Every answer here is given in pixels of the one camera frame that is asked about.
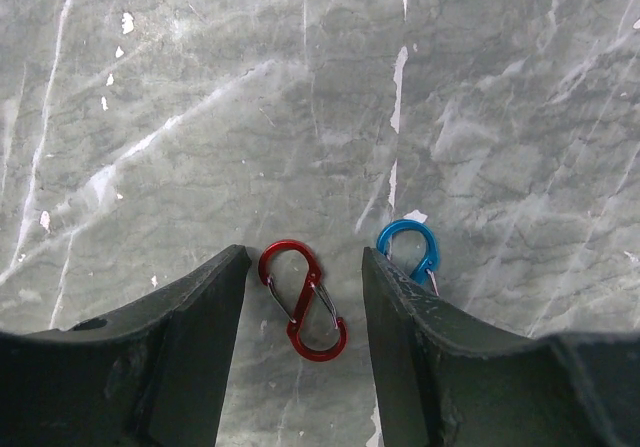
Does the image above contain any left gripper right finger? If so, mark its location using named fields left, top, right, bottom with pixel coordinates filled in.
left=362, top=248, right=639, bottom=446

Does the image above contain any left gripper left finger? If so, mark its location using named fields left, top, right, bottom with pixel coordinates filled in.
left=1, top=245, right=251, bottom=446

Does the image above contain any teal carabiner clip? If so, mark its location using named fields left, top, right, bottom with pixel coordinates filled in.
left=376, top=219, right=440, bottom=296

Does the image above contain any red carabiner clip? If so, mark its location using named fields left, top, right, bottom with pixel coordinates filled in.
left=258, top=239, right=348, bottom=363

